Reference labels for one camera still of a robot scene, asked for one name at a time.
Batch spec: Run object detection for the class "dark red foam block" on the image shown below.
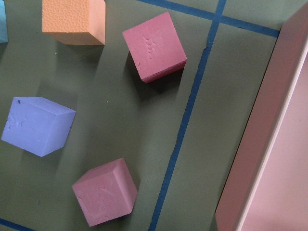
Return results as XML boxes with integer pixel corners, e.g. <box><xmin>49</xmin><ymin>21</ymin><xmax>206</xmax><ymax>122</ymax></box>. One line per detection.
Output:
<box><xmin>122</xmin><ymin>12</ymin><xmax>187</xmax><ymax>83</ymax></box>

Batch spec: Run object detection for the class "orange foam block right group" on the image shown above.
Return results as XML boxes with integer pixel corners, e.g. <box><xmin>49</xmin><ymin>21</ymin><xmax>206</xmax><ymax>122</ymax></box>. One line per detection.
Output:
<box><xmin>42</xmin><ymin>0</ymin><xmax>106</xmax><ymax>46</ymax></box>

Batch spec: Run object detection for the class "red foam block near tray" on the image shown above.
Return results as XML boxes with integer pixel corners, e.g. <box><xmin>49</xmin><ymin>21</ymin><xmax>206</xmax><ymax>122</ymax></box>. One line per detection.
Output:
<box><xmin>72</xmin><ymin>158</ymin><xmax>138</xmax><ymax>227</ymax></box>

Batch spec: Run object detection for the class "purple foam block right group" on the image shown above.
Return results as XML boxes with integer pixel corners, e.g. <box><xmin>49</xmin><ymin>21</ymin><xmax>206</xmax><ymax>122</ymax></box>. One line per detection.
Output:
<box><xmin>1</xmin><ymin>97</ymin><xmax>76</xmax><ymax>157</ymax></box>

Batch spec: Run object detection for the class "pink plastic tray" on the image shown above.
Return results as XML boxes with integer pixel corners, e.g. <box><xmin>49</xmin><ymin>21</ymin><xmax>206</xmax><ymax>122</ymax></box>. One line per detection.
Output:
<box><xmin>215</xmin><ymin>5</ymin><xmax>308</xmax><ymax>231</ymax></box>

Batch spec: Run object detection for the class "light blue foam block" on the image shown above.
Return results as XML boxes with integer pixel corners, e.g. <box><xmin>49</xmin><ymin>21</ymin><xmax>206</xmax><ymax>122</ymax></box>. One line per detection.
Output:
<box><xmin>0</xmin><ymin>0</ymin><xmax>8</xmax><ymax>43</ymax></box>

